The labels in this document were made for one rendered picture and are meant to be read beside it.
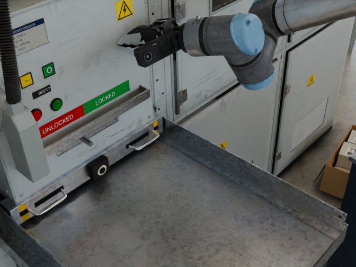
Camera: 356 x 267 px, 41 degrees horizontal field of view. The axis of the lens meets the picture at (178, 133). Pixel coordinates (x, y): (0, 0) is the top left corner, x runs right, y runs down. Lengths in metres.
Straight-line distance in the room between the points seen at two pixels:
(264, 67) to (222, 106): 0.69
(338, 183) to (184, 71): 1.23
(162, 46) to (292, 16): 0.31
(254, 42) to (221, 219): 0.47
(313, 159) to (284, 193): 1.51
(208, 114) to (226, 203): 0.54
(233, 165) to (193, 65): 0.39
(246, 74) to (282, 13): 0.17
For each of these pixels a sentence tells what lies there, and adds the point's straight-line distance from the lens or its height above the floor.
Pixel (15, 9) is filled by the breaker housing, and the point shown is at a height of 1.39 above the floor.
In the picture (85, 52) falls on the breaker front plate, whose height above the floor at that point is 1.24.
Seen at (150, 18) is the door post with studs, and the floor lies 1.22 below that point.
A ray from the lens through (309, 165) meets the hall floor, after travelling 2.78.
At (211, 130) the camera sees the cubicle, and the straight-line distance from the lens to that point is 1.83.
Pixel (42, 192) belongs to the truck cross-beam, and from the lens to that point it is 1.30.
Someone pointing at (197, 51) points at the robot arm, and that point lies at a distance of 1.12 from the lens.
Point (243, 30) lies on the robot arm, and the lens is 1.05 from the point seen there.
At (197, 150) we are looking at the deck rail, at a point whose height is 0.86.
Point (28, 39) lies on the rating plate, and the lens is 1.10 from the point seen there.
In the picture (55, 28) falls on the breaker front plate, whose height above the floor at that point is 1.33.
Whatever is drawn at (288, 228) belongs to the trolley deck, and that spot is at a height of 0.85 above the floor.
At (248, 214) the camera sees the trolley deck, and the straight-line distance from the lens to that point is 1.29.
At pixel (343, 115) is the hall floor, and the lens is 3.21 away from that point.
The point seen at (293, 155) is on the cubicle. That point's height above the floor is 0.11.
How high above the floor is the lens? 1.78
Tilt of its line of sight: 37 degrees down
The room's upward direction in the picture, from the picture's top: 2 degrees counter-clockwise
